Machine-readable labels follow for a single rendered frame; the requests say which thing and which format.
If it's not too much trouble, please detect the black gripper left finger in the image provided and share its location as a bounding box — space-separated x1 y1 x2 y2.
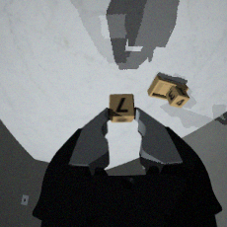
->
33 108 110 220

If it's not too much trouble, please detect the tan cube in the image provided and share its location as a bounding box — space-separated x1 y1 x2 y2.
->
110 94 135 122
166 86 189 108

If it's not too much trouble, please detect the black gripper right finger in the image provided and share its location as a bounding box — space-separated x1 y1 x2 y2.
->
134 107 222 214

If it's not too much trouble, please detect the tan wooden tray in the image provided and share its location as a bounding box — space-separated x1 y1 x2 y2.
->
147 75 189 101

